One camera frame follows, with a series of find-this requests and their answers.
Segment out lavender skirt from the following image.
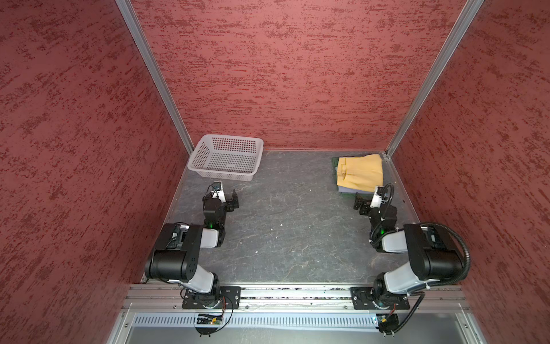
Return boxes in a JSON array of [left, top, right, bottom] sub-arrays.
[[338, 186, 357, 194]]

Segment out yellow skirt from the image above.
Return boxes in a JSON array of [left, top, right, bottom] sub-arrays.
[[336, 154, 384, 192]]

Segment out green skirt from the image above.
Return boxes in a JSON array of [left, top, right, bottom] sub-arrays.
[[331, 157, 339, 190]]

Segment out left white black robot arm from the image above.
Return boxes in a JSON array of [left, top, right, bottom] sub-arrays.
[[144, 181, 239, 309]]

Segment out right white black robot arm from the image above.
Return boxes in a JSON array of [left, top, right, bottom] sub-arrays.
[[350, 188, 471, 311]]

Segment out white plastic laundry basket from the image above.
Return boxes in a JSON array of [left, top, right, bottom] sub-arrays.
[[187, 134, 264, 181]]

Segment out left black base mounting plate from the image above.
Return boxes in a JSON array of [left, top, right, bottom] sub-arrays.
[[180, 286, 242, 310]]

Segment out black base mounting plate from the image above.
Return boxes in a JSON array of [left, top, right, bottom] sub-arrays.
[[180, 286, 242, 310], [350, 287, 410, 311]]

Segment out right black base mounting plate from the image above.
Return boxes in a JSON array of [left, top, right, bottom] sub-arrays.
[[350, 287, 410, 311]]

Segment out left small circuit board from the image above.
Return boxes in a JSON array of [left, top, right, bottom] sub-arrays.
[[196, 313, 224, 327]]

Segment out small circuit board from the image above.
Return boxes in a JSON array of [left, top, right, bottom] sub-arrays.
[[377, 314, 400, 334], [196, 313, 224, 327]]

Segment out right small circuit board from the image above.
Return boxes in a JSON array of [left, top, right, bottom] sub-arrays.
[[377, 314, 400, 334]]

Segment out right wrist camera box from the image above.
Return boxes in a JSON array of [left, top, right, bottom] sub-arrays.
[[370, 184, 392, 209]]

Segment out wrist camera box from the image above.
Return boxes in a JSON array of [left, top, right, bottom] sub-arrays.
[[209, 181, 226, 203], [370, 184, 392, 209]]

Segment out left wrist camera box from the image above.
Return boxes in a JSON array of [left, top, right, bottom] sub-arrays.
[[209, 181, 226, 203]]

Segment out aluminium front rail frame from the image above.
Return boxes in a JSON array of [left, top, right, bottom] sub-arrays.
[[108, 282, 486, 343]]

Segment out left aluminium corner post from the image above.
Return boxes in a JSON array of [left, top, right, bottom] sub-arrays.
[[115, 0, 195, 155]]

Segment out aluminium corner post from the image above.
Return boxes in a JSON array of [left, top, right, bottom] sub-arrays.
[[115, 0, 195, 155], [385, 0, 484, 159]]

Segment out right aluminium corner post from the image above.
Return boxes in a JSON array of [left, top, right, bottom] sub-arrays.
[[385, 0, 484, 159]]

